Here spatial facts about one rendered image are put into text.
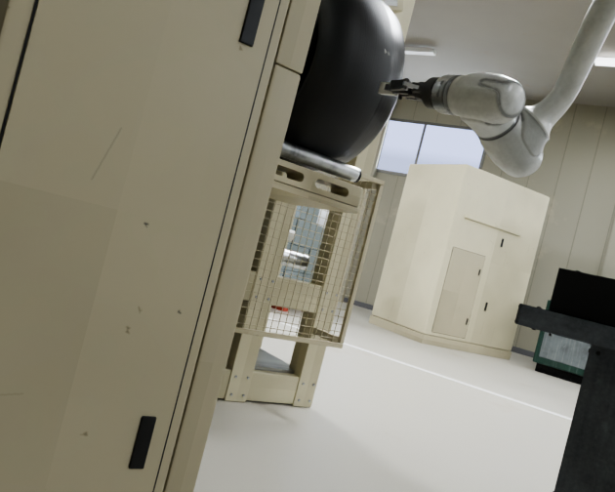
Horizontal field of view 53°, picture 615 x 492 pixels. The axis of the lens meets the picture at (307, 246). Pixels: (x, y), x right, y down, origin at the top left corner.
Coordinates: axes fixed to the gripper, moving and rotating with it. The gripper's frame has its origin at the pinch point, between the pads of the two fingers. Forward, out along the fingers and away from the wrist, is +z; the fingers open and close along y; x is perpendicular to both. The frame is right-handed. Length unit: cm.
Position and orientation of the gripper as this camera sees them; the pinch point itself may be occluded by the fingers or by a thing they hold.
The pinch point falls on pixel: (389, 89)
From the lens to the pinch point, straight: 166.7
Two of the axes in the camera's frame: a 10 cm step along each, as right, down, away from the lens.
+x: -3.2, 9.4, 1.1
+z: -5.1, -2.7, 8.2
